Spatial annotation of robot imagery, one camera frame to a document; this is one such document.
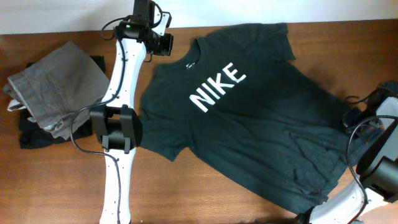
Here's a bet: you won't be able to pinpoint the black Nike t-shirt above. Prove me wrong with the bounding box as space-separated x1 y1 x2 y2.
140 23 367 213

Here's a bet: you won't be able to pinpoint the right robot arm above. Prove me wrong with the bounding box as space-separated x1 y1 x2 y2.
294 81 397 224

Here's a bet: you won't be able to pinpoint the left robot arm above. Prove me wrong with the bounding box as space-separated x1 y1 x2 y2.
90 0 174 223

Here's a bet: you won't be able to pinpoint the folded grey trousers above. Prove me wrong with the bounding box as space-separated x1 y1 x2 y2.
3 42 109 139

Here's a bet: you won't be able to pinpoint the folded black garment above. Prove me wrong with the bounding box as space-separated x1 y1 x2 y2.
17 55 106 150

